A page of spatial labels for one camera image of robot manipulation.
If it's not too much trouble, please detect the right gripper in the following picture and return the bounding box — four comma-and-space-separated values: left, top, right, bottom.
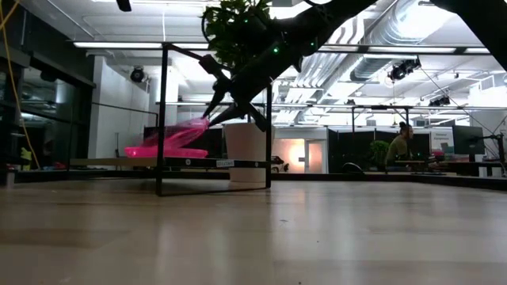
199, 39, 287, 133

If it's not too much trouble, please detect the translucent pink plate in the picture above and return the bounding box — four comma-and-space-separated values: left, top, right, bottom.
140, 116, 211, 150
124, 146, 210, 160

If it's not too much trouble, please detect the white plant pot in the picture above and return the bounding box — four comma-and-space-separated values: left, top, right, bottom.
223, 121, 275, 190

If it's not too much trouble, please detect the green potted tree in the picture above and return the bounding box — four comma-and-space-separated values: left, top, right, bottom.
200, 0, 278, 74

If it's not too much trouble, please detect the black ceiling spotlight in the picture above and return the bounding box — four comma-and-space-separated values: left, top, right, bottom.
129, 66, 146, 84
429, 95, 452, 108
387, 57, 422, 83

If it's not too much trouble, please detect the white ceiling light bar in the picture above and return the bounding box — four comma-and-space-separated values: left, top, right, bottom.
366, 46, 459, 55
73, 40, 163, 50

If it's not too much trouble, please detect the black office partition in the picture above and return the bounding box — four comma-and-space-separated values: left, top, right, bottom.
327, 128, 431, 174

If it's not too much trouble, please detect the green background plant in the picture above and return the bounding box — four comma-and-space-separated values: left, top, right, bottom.
368, 139, 391, 168

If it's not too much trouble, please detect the person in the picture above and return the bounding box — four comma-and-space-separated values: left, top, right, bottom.
386, 121, 416, 172

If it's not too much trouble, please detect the yellow-green object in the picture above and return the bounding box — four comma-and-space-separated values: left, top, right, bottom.
19, 146, 33, 172

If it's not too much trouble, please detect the black computer monitor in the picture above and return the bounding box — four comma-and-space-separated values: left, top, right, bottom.
452, 124, 486, 156

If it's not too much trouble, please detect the wooden shelf black metal frame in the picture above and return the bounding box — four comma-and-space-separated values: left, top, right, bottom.
69, 42, 274, 198

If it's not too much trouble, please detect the silver ventilation duct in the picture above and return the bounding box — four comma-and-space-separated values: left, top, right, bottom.
350, 0, 431, 82

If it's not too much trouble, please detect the yellow cable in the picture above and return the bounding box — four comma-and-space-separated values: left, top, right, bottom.
0, 0, 41, 170

